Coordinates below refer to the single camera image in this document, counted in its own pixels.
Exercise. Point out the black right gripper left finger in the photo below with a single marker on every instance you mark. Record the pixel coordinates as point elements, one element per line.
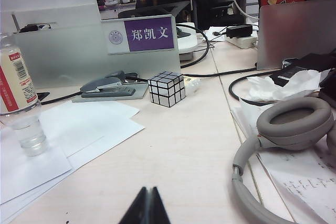
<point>136,211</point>

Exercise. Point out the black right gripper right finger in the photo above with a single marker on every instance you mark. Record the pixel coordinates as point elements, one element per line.
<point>157,211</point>

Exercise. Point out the clear plastic water bottle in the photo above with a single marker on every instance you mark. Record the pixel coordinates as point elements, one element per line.
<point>15,82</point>

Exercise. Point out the large white paper sheet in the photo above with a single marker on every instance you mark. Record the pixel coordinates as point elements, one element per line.
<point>31,171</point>

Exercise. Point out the silver mirror cube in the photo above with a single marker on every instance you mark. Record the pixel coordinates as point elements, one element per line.
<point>166,90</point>

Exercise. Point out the handwritten white paper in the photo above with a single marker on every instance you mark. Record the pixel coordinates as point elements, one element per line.
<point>302,182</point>

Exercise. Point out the grey over-ear headphones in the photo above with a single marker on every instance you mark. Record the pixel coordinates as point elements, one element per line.
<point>294,129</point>

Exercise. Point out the crumpled white tissue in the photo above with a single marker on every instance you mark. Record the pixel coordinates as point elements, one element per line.
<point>273,90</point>

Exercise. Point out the white round device base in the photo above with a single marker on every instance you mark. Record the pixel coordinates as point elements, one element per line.
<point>187,45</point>

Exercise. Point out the frosted glass desk partition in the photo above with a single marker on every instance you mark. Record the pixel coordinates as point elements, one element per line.
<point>68,56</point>

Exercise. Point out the purple name plate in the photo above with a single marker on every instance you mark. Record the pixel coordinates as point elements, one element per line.
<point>149,35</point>

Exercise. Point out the white power strip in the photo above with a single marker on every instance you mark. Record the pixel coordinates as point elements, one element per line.
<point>244,42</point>

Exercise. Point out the black power adapter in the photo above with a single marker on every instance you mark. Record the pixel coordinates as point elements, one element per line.
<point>239,31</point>

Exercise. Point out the flat black pouch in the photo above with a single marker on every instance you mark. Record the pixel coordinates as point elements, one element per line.
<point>315,61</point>

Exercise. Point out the silver frosted panel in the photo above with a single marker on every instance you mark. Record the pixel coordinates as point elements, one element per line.
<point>294,30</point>

